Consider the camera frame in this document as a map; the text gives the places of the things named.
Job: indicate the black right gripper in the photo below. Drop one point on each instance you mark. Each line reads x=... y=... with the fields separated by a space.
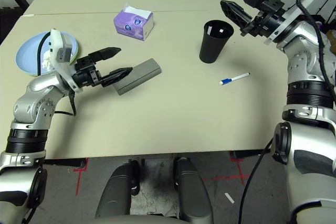
x=267 y=16

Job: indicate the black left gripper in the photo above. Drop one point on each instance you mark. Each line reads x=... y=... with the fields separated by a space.
x=85 y=74

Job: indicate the grey glasses case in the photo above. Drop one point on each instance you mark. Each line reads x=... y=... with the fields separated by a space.
x=141 y=73

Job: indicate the white tissue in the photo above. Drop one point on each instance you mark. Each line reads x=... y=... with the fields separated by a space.
x=47 y=62

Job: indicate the white marker with blue cap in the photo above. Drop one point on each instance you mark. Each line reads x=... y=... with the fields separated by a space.
x=236 y=78

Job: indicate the blue plate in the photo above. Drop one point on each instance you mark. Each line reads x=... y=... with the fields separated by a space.
x=26 y=53

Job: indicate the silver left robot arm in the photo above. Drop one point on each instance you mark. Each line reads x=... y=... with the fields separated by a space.
x=39 y=87

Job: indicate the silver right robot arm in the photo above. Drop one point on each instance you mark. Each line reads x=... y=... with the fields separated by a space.
x=302 y=37

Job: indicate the purple tissue pack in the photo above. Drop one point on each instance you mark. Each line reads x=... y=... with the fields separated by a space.
x=128 y=23

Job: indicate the black cup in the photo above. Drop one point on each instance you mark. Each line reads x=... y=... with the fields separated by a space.
x=210 y=51

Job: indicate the purple and white paper cup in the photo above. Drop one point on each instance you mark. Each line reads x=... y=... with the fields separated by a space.
x=319 y=24

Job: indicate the black tripod stand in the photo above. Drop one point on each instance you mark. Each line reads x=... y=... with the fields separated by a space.
x=332 y=11

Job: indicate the brown cardboard box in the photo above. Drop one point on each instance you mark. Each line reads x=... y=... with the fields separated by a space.
x=331 y=43

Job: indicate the white tape piece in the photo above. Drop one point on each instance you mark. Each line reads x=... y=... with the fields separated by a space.
x=28 y=15

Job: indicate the black foam floor mat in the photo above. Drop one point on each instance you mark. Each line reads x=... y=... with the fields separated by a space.
x=8 y=22

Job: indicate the grey left robot leg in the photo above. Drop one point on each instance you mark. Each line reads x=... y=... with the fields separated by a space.
x=115 y=192

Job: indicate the grey robot leg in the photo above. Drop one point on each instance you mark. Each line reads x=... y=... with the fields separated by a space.
x=194 y=192
x=115 y=192

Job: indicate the grey right robot leg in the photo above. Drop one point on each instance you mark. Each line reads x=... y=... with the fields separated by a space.
x=194 y=192

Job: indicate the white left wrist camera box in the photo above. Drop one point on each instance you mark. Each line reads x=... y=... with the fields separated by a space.
x=56 y=45

